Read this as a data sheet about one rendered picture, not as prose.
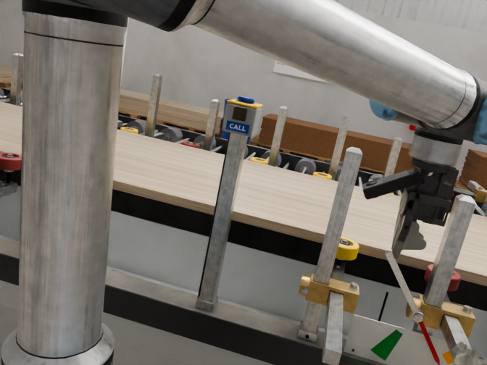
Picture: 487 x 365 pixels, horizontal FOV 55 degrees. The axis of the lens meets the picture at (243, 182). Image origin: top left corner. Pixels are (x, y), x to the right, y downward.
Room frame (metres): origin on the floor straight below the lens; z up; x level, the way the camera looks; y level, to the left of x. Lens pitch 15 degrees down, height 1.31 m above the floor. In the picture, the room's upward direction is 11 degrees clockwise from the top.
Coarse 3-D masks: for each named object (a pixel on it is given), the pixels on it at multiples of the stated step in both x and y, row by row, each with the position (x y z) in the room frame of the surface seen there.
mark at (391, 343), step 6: (396, 330) 0.96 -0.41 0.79; (390, 336) 0.97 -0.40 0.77; (396, 336) 0.96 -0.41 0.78; (384, 342) 0.97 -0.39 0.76; (390, 342) 0.96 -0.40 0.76; (396, 342) 0.96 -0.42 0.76; (372, 348) 0.97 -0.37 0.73; (378, 348) 0.97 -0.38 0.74; (384, 348) 0.97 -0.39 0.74; (390, 348) 0.96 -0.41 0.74; (378, 354) 0.97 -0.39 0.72; (384, 354) 0.97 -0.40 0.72
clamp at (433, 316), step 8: (408, 304) 0.99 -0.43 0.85; (416, 304) 0.97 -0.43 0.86; (424, 304) 0.96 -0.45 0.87; (448, 304) 0.98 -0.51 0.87; (408, 312) 0.97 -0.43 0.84; (424, 312) 0.96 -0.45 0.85; (432, 312) 0.95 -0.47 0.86; (440, 312) 0.95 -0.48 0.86; (448, 312) 0.95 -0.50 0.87; (456, 312) 0.95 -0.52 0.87; (464, 312) 0.96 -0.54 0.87; (472, 312) 0.97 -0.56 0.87; (424, 320) 0.96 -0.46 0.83; (432, 320) 0.95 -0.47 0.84; (440, 320) 0.95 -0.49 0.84; (464, 320) 0.94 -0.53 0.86; (472, 320) 0.94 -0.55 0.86; (440, 328) 0.95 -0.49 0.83; (464, 328) 0.94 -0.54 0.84; (472, 328) 0.94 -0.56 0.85
